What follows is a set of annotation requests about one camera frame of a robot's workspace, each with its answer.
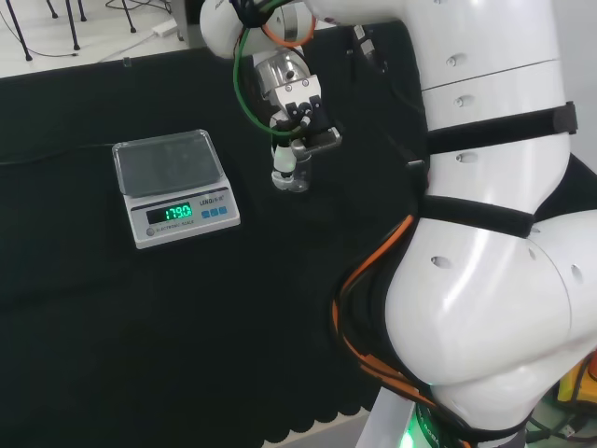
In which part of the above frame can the small clear glass beaker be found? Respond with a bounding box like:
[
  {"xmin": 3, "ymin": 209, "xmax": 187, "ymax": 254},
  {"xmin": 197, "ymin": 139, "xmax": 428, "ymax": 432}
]
[{"xmin": 278, "ymin": 155, "xmax": 313, "ymax": 194}]

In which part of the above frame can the thin grey floor cable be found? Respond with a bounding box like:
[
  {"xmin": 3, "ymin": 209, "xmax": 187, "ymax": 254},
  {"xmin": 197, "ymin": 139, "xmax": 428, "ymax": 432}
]
[{"xmin": 0, "ymin": 8, "xmax": 78, "ymax": 59}]

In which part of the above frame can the yellow stop button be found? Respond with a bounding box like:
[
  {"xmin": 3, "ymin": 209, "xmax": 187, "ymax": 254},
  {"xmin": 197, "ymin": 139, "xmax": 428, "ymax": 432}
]
[{"xmin": 556, "ymin": 356, "xmax": 597, "ymax": 403}]

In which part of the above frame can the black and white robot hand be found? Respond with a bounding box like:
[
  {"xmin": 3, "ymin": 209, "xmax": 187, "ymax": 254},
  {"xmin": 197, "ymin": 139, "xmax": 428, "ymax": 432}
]
[{"xmin": 270, "ymin": 74, "xmax": 336, "ymax": 191}]

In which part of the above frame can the white power strip cable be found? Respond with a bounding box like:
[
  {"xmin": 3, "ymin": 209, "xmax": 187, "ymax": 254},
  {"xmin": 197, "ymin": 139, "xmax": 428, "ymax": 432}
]
[{"xmin": 99, "ymin": 29, "xmax": 158, "ymax": 63}]

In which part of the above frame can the white electronic balance steel pan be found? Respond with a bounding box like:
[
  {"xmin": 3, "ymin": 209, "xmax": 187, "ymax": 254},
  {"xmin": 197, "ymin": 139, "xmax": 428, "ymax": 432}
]
[{"xmin": 111, "ymin": 128, "xmax": 243, "ymax": 251}]

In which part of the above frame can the black bench cloth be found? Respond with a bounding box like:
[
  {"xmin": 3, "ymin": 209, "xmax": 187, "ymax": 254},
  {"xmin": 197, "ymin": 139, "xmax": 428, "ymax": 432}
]
[{"xmin": 0, "ymin": 18, "xmax": 597, "ymax": 448}]

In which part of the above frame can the black balance power cable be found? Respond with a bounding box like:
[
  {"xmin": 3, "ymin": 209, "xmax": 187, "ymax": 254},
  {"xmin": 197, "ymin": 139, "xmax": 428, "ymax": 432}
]
[{"xmin": 0, "ymin": 141, "xmax": 116, "ymax": 166}]

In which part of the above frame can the grey base plate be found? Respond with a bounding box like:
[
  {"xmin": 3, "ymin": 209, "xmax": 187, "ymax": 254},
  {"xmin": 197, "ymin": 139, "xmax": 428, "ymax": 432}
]
[{"xmin": 356, "ymin": 385, "xmax": 423, "ymax": 448}]

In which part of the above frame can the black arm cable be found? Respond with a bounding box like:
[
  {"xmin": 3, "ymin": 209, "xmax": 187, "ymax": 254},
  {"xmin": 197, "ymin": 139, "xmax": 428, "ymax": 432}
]
[{"xmin": 344, "ymin": 22, "xmax": 433, "ymax": 197}]

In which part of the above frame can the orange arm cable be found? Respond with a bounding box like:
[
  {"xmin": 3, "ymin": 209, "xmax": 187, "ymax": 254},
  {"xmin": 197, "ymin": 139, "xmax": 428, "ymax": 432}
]
[{"xmin": 260, "ymin": 19, "xmax": 442, "ymax": 413}]

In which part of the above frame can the black tripod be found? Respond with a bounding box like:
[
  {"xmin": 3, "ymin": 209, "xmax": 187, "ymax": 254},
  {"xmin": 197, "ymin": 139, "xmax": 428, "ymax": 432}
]
[
  {"xmin": 0, "ymin": 0, "xmax": 60, "ymax": 63},
  {"xmin": 64, "ymin": 0, "xmax": 138, "ymax": 50}
]

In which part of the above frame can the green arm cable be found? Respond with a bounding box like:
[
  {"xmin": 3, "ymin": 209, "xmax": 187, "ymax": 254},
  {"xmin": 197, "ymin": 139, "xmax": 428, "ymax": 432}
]
[{"xmin": 231, "ymin": 24, "xmax": 305, "ymax": 139}]

